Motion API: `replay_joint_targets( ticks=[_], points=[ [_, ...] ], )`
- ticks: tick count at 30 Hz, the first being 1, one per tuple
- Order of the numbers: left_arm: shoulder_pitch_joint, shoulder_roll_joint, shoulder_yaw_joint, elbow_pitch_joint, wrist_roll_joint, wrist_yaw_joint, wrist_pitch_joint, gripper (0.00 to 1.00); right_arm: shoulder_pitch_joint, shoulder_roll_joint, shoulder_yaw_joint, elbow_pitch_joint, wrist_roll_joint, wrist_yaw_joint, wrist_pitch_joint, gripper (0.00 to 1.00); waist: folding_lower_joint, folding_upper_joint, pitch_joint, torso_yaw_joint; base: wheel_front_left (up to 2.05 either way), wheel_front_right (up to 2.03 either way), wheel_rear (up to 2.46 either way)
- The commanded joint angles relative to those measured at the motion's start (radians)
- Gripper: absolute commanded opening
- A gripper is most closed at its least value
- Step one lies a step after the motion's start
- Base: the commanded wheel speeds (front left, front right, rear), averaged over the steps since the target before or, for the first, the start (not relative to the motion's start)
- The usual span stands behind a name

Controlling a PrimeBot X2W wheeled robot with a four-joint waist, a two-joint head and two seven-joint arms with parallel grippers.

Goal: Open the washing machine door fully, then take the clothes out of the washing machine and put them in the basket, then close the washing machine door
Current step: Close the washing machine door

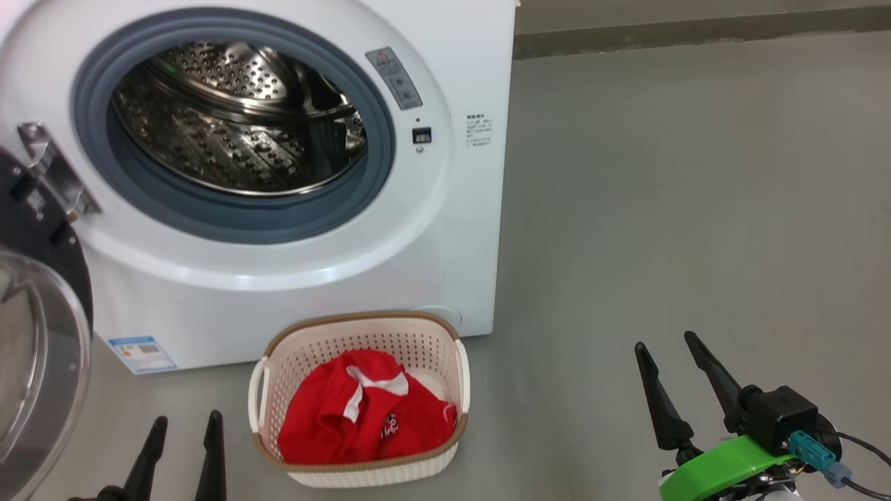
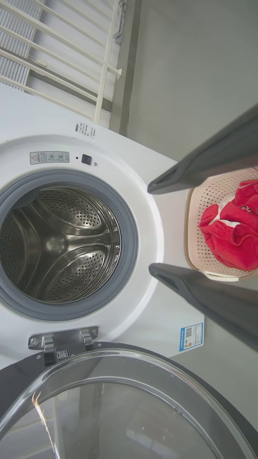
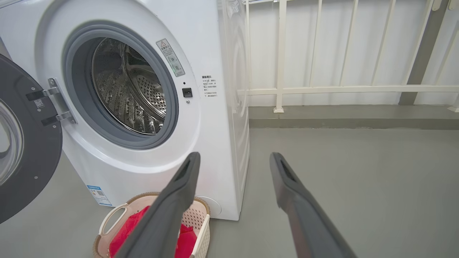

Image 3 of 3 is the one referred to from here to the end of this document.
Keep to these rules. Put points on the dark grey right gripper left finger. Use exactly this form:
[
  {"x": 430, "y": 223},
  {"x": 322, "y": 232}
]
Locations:
[{"x": 165, "y": 222}]

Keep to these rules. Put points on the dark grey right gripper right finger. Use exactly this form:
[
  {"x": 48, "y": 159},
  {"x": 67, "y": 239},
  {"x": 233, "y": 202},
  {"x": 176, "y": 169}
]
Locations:
[{"x": 308, "y": 229}]

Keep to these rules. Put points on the red and white garment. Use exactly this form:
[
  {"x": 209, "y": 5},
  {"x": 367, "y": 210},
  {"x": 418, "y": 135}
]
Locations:
[{"x": 187, "y": 242}]

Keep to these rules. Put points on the black round glass washer door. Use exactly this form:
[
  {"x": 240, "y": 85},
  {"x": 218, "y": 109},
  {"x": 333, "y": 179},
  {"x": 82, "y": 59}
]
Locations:
[{"x": 36, "y": 161}]

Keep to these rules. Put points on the cream perforated laundry basket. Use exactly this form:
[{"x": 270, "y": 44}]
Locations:
[{"x": 199, "y": 222}]

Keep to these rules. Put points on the white front-load washing machine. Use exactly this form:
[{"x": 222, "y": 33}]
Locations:
[{"x": 143, "y": 172}]

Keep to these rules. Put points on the black door latch socket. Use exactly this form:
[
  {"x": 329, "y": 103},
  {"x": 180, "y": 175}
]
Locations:
[{"x": 187, "y": 92}]

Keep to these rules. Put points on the steel washer drum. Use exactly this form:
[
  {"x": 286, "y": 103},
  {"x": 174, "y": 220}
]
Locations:
[{"x": 125, "y": 93}]

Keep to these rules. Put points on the printed warning text label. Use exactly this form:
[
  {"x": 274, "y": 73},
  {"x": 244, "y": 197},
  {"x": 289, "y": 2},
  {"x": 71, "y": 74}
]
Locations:
[{"x": 209, "y": 86}]

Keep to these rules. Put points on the metal washing machine door hinge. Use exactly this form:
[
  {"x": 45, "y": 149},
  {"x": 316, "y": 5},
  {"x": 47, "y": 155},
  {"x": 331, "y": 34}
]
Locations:
[{"x": 61, "y": 104}]

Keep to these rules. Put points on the grey rubber door gasket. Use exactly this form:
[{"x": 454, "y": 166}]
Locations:
[{"x": 77, "y": 82}]

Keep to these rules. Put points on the grey rectangular label sticker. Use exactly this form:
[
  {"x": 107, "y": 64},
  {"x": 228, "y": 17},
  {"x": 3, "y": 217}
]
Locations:
[{"x": 39, "y": 104}]

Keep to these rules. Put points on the round white drain filter cover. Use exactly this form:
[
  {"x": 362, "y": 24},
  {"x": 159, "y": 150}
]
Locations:
[{"x": 213, "y": 206}]

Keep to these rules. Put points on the blue energy label sticker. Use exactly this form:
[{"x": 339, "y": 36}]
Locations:
[{"x": 99, "y": 195}]

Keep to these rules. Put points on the white metal railing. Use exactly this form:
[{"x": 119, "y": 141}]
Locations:
[{"x": 322, "y": 89}]

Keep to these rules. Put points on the grey warning sticker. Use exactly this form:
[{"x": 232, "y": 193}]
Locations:
[{"x": 170, "y": 57}]

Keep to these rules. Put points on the grey building pillar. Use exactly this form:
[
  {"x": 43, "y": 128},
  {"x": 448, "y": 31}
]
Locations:
[{"x": 423, "y": 53}]

